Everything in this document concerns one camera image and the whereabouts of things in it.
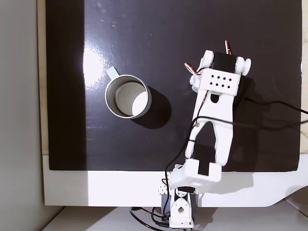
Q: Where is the black base cable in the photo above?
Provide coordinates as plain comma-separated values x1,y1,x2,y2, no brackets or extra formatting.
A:
129,206,171,228

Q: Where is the pale green steel mug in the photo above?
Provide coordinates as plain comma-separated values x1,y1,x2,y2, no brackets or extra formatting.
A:
104,67,153,120

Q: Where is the black camera cable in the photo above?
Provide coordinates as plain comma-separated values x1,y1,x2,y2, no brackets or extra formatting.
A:
165,97,308,188

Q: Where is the black table mat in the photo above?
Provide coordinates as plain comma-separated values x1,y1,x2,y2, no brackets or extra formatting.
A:
45,0,303,172

